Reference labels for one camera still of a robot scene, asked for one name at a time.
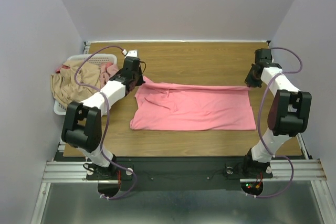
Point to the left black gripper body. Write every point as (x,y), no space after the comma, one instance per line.
(138,77)

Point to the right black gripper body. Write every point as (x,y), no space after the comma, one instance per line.
(251,76)

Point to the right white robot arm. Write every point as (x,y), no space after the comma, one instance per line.
(287,117)

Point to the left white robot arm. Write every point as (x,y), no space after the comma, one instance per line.
(82,128)

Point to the dusty pink t shirt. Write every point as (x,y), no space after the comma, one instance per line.
(107,70)

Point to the beige t shirt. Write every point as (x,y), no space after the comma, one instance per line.
(64,86)

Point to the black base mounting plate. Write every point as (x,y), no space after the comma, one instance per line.
(178,174)

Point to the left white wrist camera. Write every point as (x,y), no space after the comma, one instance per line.
(130,53)

